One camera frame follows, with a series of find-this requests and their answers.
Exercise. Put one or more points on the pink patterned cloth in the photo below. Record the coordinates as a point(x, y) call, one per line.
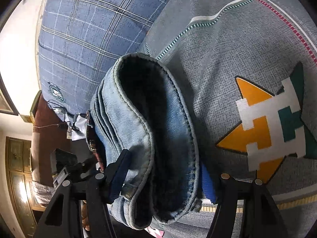
point(154, 233)

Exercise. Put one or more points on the light blue denim pants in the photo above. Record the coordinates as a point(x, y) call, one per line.
point(138, 129)

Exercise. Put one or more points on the grey printed blanket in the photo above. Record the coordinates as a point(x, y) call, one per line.
point(235, 54)

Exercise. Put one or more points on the wooden cabinet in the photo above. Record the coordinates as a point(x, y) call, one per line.
point(19, 173)

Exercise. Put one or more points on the brown headboard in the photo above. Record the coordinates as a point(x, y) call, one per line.
point(44, 141)

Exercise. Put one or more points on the blue plaid bed sheet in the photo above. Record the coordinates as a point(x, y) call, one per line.
point(86, 42)

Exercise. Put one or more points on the dark framed wall picture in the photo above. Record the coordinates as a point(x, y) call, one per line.
point(7, 99)

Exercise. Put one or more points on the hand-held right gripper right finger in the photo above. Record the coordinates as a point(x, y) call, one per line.
point(208, 186)

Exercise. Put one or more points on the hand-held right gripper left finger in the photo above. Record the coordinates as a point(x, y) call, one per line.
point(117, 178)

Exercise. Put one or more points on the person's left hand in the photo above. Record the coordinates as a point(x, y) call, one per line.
point(86, 218)

